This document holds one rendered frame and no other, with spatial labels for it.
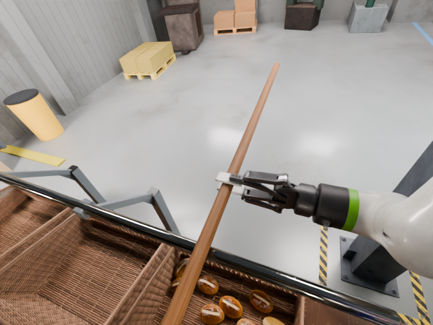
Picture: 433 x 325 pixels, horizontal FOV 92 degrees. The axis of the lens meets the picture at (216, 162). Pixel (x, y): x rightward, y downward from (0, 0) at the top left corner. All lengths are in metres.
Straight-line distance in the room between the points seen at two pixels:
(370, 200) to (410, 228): 0.13
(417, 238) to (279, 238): 1.46
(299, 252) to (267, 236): 0.25
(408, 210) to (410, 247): 0.05
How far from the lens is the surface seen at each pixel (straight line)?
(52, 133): 3.76
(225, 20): 6.74
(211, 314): 1.00
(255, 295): 1.01
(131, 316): 0.94
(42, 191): 0.82
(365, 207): 0.51
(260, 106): 0.82
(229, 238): 1.79
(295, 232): 1.86
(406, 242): 0.41
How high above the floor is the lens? 1.62
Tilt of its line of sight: 45 degrees down
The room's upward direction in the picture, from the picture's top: 9 degrees counter-clockwise
